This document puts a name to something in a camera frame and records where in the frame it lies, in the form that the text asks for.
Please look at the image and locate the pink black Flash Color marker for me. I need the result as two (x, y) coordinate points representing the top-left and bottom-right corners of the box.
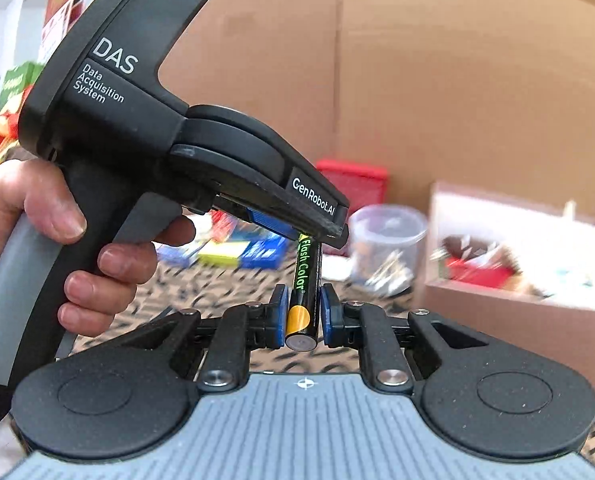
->
(285, 234), (321, 352)

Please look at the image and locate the person's left hand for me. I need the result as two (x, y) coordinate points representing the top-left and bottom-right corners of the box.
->
(0, 157), (198, 338)

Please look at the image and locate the red blue playing card box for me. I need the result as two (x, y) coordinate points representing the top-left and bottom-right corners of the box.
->
(209, 209), (239, 243)

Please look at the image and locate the blue medicine box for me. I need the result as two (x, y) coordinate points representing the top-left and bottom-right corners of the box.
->
(239, 234), (288, 270)

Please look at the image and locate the yellow green small box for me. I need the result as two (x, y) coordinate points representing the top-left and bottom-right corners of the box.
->
(198, 240), (250, 268)

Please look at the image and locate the patterned letter rug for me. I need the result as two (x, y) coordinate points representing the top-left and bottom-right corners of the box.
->
(71, 253), (595, 466)

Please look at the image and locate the red blue flat card box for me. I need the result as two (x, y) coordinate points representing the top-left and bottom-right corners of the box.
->
(155, 242), (204, 269)

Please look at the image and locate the white sachet packet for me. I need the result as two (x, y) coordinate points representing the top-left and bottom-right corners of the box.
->
(321, 255), (353, 282)

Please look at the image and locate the clear cotton swab jar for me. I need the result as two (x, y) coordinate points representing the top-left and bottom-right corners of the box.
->
(348, 204), (427, 298)

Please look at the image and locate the red flat book box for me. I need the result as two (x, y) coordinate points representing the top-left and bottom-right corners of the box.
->
(316, 159), (389, 214)

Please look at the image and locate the pink cardboard storage box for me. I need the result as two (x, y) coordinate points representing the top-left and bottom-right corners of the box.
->
(412, 182), (595, 387)

